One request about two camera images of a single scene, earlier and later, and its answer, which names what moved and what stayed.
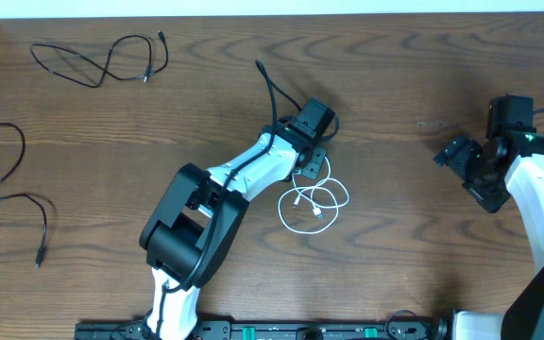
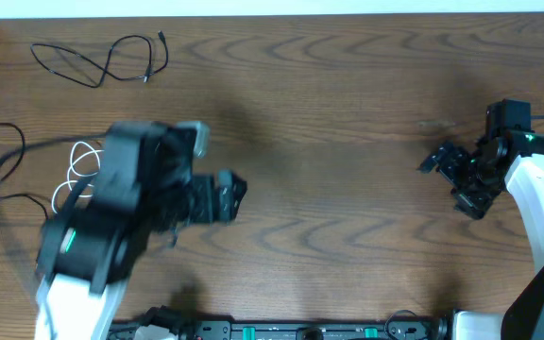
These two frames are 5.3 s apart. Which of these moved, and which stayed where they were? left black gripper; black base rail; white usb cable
Moved: white usb cable; left black gripper
Stayed: black base rail
